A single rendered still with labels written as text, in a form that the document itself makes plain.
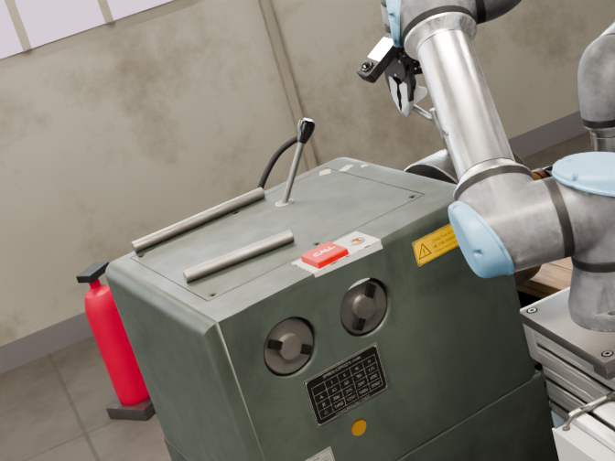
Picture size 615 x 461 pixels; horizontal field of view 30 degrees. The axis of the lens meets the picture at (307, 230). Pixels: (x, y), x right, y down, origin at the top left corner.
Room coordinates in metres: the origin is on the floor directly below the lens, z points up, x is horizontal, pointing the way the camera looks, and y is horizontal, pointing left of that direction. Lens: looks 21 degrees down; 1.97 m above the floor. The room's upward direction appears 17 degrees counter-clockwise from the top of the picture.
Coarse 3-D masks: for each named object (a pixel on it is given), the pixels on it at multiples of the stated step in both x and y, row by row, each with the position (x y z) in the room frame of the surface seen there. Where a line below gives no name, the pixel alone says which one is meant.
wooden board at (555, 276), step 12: (552, 264) 2.26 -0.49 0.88; (564, 264) 2.24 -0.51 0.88; (540, 276) 2.22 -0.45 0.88; (552, 276) 2.20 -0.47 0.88; (564, 276) 2.18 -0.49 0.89; (516, 288) 2.23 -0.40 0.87; (528, 288) 2.19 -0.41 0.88; (540, 288) 2.15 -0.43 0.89; (552, 288) 2.11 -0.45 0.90; (564, 288) 2.09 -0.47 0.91
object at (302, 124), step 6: (300, 120) 2.08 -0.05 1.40; (306, 120) 2.08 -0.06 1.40; (300, 126) 2.08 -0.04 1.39; (306, 126) 2.07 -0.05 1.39; (312, 126) 2.07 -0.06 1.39; (300, 132) 2.07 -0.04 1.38; (306, 132) 2.07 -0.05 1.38; (312, 132) 2.08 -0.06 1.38; (300, 138) 2.08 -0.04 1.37; (306, 138) 2.07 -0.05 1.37
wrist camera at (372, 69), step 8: (384, 40) 2.31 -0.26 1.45; (392, 40) 2.29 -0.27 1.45; (376, 48) 2.31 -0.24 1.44; (384, 48) 2.29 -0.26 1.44; (392, 48) 2.28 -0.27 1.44; (400, 48) 2.29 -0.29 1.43; (368, 56) 2.31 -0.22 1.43; (376, 56) 2.29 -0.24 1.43; (384, 56) 2.27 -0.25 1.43; (392, 56) 2.28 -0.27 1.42; (368, 64) 2.28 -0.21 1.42; (376, 64) 2.27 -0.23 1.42; (384, 64) 2.27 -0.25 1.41; (360, 72) 2.28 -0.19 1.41; (368, 72) 2.27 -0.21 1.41; (376, 72) 2.27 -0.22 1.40; (368, 80) 2.27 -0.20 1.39
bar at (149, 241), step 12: (252, 192) 2.14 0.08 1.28; (228, 204) 2.12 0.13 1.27; (240, 204) 2.12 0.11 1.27; (192, 216) 2.10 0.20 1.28; (204, 216) 2.09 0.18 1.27; (216, 216) 2.10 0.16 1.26; (168, 228) 2.07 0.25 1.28; (180, 228) 2.07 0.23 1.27; (192, 228) 2.09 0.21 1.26; (144, 240) 2.05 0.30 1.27; (156, 240) 2.06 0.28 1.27
